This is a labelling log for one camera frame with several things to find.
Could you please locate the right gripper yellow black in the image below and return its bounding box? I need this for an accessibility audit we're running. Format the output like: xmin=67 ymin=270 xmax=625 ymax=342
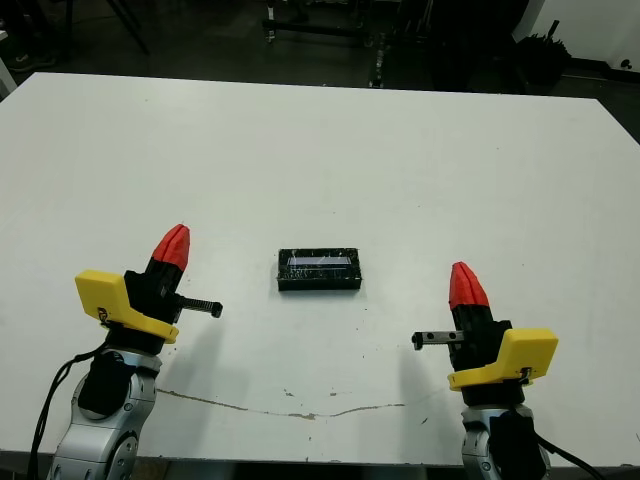
xmin=410 ymin=260 xmax=560 ymax=407

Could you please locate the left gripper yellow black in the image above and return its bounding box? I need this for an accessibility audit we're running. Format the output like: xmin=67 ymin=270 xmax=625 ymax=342
xmin=74 ymin=224 xmax=224 ymax=357

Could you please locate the glossy black box lid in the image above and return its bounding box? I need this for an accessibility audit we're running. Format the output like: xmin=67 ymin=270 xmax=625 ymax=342
xmin=276 ymin=246 xmax=362 ymax=294

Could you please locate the slanted black stand leg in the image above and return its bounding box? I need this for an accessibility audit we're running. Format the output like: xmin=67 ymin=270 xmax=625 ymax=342
xmin=107 ymin=0 xmax=151 ymax=55

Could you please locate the white furniture piece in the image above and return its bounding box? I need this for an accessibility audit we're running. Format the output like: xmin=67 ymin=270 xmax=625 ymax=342
xmin=0 ymin=29 xmax=19 ymax=101

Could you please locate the black bag on floor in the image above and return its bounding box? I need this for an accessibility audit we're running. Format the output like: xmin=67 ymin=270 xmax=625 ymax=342
xmin=517 ymin=19 xmax=572 ymax=84

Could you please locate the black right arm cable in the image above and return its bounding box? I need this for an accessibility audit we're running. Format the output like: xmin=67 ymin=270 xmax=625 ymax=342
xmin=537 ymin=433 xmax=601 ymax=480

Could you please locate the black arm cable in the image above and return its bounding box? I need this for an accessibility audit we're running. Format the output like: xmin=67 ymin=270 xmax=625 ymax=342
xmin=537 ymin=433 xmax=601 ymax=480
xmin=27 ymin=349 xmax=109 ymax=480

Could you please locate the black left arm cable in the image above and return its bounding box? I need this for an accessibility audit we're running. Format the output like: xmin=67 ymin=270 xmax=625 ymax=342
xmin=27 ymin=349 xmax=109 ymax=480

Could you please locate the metal post with chain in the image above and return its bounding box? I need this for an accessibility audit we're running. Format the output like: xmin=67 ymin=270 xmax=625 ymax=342
xmin=368 ymin=34 xmax=390 ymax=90

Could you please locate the black metal cart frame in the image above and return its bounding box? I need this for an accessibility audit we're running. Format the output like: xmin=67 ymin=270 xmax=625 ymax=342
xmin=262 ymin=0 xmax=431 ymax=49

